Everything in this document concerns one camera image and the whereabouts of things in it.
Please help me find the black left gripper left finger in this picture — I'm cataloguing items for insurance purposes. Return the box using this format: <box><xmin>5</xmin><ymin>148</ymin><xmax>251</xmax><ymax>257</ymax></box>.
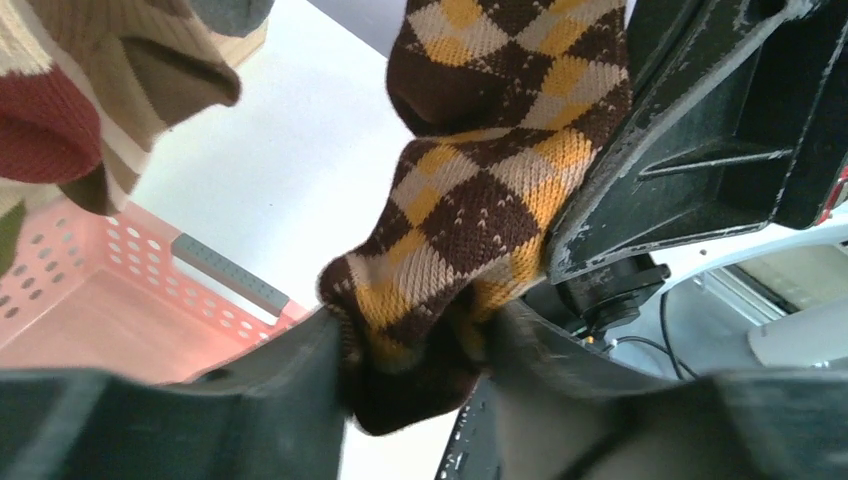
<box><xmin>1</xmin><ymin>311</ymin><xmax>346</xmax><ymax>479</ymax></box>

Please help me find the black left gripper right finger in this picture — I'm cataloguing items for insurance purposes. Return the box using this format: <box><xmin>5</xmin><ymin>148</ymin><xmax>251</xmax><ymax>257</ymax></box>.
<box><xmin>487</xmin><ymin>301</ymin><xmax>847</xmax><ymax>479</ymax></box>

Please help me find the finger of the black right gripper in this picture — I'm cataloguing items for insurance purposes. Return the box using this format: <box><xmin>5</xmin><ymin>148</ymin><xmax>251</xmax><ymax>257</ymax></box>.
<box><xmin>548</xmin><ymin>0</ymin><xmax>847</xmax><ymax>284</ymax></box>

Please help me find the brown yellow argyle sock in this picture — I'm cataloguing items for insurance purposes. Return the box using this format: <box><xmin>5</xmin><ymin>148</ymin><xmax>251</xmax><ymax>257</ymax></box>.
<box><xmin>317</xmin><ymin>0</ymin><xmax>631</xmax><ymax>436</ymax></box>

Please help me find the beige striped sock red heel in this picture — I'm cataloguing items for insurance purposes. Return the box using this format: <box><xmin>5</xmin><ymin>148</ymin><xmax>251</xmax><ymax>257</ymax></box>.
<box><xmin>1</xmin><ymin>1</ymin><xmax>101</xmax><ymax>272</ymax></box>

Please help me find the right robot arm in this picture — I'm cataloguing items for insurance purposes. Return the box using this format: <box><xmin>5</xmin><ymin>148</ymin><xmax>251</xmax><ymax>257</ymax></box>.
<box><xmin>524</xmin><ymin>1</ymin><xmax>847</xmax><ymax>378</ymax></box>

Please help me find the wooden hanger rack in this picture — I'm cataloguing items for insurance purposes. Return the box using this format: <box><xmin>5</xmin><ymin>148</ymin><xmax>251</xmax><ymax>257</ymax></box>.
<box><xmin>216</xmin><ymin>21</ymin><xmax>268</xmax><ymax>68</ymax></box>

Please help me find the pink perforated plastic basket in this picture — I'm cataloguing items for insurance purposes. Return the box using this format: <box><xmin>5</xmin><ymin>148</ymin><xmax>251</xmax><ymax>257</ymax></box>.
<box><xmin>1</xmin><ymin>200</ymin><xmax>306</xmax><ymax>383</ymax></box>

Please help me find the brown beige striped sock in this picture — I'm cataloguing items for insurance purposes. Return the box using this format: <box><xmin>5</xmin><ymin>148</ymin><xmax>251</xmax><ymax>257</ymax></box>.
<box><xmin>16</xmin><ymin>0</ymin><xmax>241</xmax><ymax>215</ymax></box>

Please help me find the grey sock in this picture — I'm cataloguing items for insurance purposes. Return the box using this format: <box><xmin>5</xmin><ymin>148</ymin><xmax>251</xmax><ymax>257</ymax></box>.
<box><xmin>189</xmin><ymin>0</ymin><xmax>275</xmax><ymax>38</ymax></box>

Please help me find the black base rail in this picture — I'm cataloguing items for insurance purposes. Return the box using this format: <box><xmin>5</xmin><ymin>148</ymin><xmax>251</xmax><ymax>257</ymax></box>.
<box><xmin>434</xmin><ymin>379</ymin><xmax>501</xmax><ymax>480</ymax></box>

